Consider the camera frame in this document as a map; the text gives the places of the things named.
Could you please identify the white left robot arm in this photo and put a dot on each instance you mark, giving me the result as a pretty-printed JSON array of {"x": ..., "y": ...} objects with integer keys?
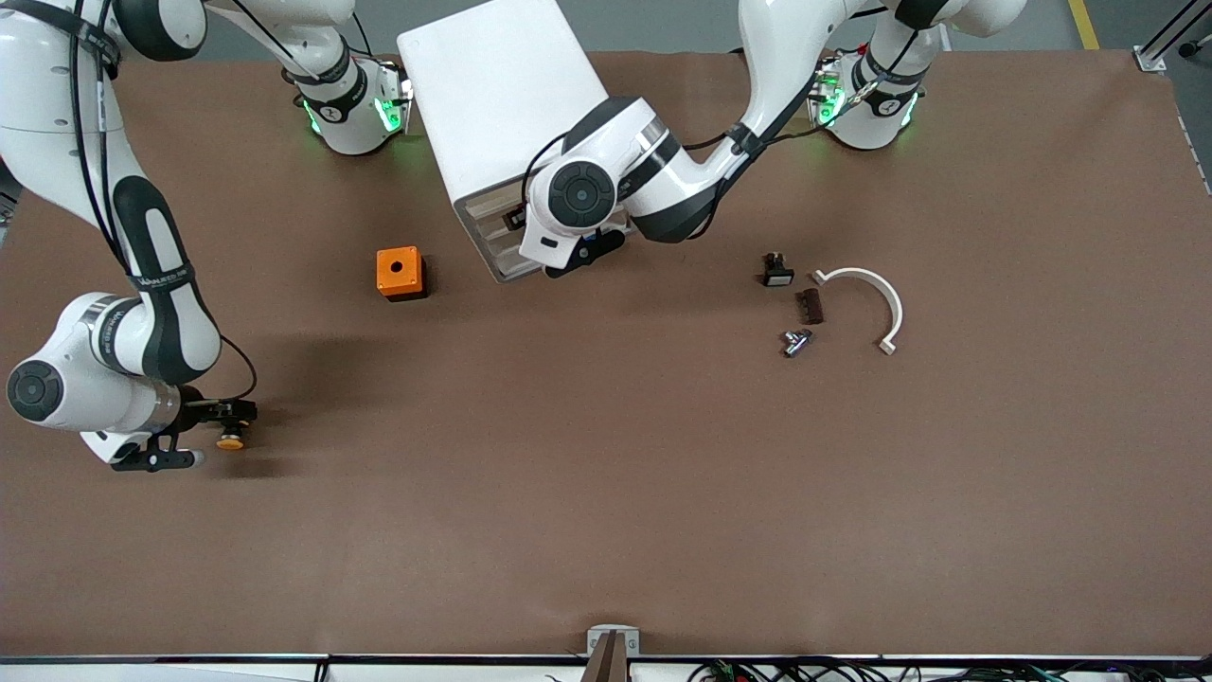
[{"x": 786, "y": 47}]

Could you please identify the white curved pipe clamp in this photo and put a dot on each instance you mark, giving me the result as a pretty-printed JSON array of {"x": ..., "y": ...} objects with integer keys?
[{"x": 897, "y": 308}]

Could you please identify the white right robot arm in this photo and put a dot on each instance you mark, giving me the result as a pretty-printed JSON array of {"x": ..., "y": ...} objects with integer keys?
[{"x": 57, "y": 95}]

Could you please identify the white drawer cabinet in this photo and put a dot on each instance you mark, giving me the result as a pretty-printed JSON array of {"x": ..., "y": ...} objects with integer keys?
[{"x": 492, "y": 95}]

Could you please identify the white board beside table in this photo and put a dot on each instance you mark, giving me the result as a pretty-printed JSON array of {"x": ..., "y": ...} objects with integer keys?
[{"x": 189, "y": 673}]

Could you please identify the aluminium frame post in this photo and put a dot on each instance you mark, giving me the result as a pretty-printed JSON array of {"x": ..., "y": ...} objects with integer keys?
[{"x": 1160, "y": 47}]

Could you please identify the orange round push button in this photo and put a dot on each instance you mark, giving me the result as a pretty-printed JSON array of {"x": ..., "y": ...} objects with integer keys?
[{"x": 230, "y": 443}]

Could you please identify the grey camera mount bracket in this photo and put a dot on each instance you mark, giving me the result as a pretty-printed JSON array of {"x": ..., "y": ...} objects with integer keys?
[{"x": 613, "y": 644}]

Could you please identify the white plastic drawer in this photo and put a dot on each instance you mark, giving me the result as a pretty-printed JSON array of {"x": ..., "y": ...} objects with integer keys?
[
  {"x": 516, "y": 273},
  {"x": 492, "y": 230},
  {"x": 502, "y": 251},
  {"x": 483, "y": 204}
]

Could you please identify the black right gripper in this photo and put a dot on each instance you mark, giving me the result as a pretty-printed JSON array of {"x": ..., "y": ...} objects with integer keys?
[{"x": 201, "y": 411}]

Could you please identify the chrome angle valve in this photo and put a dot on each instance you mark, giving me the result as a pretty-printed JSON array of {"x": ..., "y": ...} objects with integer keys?
[{"x": 793, "y": 343}]

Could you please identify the brown cylindrical capacitor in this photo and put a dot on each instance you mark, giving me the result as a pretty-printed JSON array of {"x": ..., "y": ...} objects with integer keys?
[{"x": 810, "y": 306}]

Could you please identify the black rectangular white-faced push button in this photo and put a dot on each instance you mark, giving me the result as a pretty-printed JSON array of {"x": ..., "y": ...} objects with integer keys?
[{"x": 778, "y": 277}]

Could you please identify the orange button enclosure box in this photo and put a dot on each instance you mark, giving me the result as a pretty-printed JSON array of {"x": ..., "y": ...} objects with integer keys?
[{"x": 407, "y": 279}]

